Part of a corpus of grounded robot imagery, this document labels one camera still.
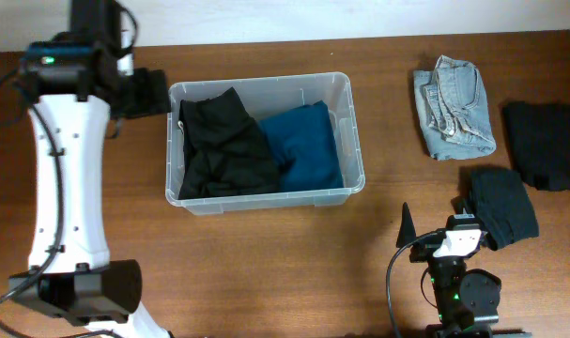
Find clear plastic storage bin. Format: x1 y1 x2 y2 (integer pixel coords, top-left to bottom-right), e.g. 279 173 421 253
165 72 365 216

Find black garment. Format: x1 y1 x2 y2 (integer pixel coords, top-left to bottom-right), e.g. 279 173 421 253
178 88 280 200
502 101 570 192

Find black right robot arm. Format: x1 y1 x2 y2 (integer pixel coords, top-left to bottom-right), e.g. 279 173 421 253
386 204 532 338

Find folded teal blue shirt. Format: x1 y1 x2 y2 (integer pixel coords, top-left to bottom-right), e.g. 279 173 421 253
259 100 344 192

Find folded light blue jeans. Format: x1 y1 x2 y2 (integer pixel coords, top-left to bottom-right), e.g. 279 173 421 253
412 55 497 161

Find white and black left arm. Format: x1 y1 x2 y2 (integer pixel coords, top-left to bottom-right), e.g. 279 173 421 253
0 1 170 337

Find dark green folded garment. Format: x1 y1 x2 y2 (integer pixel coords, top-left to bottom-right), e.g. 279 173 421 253
468 167 540 251

